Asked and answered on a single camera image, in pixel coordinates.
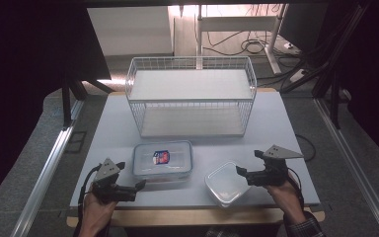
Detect white wire rack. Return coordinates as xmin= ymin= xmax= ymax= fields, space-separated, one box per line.
xmin=124 ymin=55 xmax=258 ymax=139

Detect person's left hand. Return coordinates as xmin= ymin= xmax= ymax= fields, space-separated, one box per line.
xmin=78 ymin=186 xmax=118 ymax=228

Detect thin black floor cable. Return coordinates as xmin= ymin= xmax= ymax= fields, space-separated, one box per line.
xmin=295 ymin=133 xmax=318 ymax=163

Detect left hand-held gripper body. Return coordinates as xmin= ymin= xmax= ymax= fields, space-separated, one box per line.
xmin=93 ymin=157 xmax=137 ymax=203

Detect dark monitor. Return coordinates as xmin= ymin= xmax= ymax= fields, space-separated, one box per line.
xmin=277 ymin=3 xmax=331 ymax=55

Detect black metal stand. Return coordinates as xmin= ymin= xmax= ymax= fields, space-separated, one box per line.
xmin=60 ymin=78 xmax=114 ymax=128
xmin=310 ymin=63 xmax=344 ymax=130

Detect black rectangular floor frame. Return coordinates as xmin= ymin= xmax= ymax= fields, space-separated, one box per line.
xmin=64 ymin=130 xmax=88 ymax=154

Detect white square food container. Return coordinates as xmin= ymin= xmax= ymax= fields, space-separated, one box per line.
xmin=204 ymin=161 xmax=253 ymax=209

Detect white desk frame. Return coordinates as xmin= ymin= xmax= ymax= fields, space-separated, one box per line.
xmin=195 ymin=3 xmax=289 ymax=75

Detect black curtain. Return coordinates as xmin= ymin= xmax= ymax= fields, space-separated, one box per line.
xmin=325 ymin=0 xmax=379 ymax=162
xmin=0 ymin=0 xmax=113 ymax=213

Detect person's right hand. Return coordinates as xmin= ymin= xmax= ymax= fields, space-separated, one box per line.
xmin=265 ymin=177 xmax=305 ymax=220

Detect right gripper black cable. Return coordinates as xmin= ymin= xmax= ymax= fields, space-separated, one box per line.
xmin=286 ymin=167 xmax=306 ymax=211

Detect clear blue-rimmed food container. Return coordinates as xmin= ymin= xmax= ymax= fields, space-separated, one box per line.
xmin=131 ymin=140 xmax=194 ymax=183

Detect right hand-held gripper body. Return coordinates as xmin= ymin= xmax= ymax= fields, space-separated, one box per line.
xmin=245 ymin=144 xmax=304 ymax=188

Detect white cabinet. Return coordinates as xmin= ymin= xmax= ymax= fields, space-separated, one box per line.
xmin=86 ymin=5 xmax=174 ymax=57

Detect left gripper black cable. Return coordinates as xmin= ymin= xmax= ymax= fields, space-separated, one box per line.
xmin=76 ymin=163 xmax=103 ymax=237

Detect aluminium rail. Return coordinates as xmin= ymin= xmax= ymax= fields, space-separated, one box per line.
xmin=10 ymin=99 xmax=86 ymax=237
xmin=313 ymin=98 xmax=379 ymax=237

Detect black floor cables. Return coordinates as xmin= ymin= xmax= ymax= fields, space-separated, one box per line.
xmin=201 ymin=30 xmax=270 ymax=57

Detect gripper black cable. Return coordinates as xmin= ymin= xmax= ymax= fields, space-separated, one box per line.
xmin=286 ymin=167 xmax=306 ymax=211
xmin=76 ymin=163 xmax=103 ymax=237

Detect white power strip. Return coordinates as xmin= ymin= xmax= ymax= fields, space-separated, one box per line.
xmin=289 ymin=68 xmax=308 ymax=84

